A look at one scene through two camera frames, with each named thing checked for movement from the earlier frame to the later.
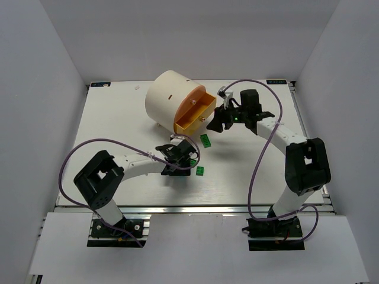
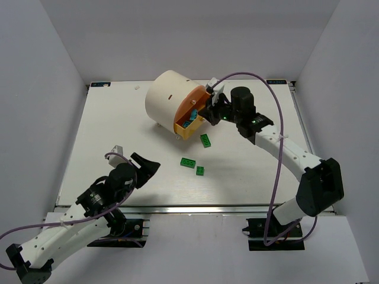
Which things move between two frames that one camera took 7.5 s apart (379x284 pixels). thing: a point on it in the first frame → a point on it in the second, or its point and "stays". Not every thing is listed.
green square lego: [199, 170] stays
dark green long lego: [205, 140] stays
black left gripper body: [180, 159] → [139, 170]
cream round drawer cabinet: [164, 94] stays
